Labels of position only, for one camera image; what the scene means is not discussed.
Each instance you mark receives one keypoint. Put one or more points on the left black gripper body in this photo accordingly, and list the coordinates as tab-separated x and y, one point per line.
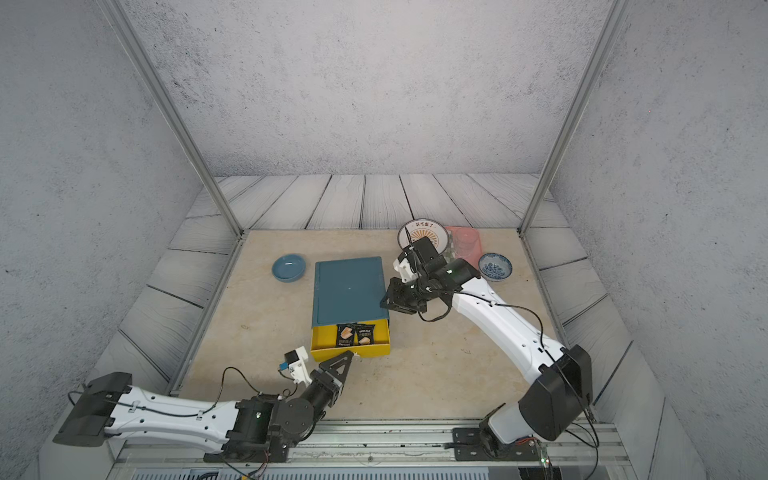
333	389

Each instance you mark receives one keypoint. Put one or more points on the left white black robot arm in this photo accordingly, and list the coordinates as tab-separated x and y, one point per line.
263	428

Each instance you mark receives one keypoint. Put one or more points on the blue white patterned bowl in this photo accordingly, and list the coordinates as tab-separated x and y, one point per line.
495	267

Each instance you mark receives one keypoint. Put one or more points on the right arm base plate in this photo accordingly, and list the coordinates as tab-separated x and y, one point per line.
472	444

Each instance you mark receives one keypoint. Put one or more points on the left aluminium frame post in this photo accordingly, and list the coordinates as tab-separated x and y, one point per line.
133	47

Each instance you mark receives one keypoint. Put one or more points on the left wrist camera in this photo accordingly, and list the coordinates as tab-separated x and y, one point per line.
294	366

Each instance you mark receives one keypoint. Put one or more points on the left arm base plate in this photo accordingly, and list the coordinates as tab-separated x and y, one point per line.
250	447

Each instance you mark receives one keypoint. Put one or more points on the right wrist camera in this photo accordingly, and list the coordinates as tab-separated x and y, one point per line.
405	266

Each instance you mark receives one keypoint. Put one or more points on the white plate orange sunburst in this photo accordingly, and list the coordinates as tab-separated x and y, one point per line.
415	229

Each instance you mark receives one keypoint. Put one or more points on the yellow top drawer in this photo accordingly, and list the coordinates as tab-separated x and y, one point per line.
323	342

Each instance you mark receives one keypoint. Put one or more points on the pink plastic tray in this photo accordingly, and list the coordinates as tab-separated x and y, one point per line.
465	243

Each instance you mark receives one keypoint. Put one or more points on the right aluminium frame post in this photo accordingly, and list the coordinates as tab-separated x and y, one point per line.
595	65

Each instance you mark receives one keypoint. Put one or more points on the aluminium mounting rail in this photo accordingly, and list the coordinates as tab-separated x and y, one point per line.
340	444

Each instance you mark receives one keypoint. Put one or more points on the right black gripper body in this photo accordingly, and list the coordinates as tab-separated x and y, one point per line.
412	296

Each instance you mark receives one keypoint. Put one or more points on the black cookie packet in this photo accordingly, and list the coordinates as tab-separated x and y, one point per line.
345	335
365	334

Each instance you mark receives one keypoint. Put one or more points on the teal drawer cabinet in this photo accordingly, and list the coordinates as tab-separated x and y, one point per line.
348	291

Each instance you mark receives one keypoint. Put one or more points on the blue ceramic dish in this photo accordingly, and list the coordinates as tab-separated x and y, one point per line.
288	268

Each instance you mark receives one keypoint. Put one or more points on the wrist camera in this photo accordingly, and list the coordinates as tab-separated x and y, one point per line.
405	266
294	366

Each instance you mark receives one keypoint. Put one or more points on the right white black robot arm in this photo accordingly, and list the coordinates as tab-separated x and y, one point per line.
559	378

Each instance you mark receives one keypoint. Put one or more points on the aluminium frame post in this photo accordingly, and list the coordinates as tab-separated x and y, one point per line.
133	47
595	65

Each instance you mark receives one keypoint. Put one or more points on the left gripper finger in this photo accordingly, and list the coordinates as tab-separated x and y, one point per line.
342	366
328	366

